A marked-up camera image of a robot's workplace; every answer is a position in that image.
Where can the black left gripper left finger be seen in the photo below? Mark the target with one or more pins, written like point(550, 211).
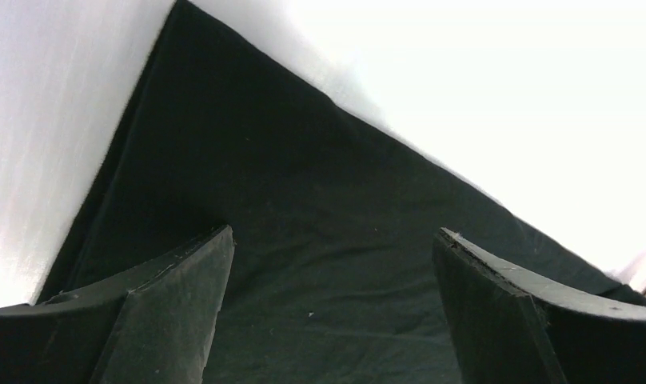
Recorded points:
point(153, 323)

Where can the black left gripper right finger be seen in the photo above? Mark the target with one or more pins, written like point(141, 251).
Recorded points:
point(511, 325)

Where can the black t shirt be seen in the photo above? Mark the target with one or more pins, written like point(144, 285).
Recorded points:
point(332, 279)

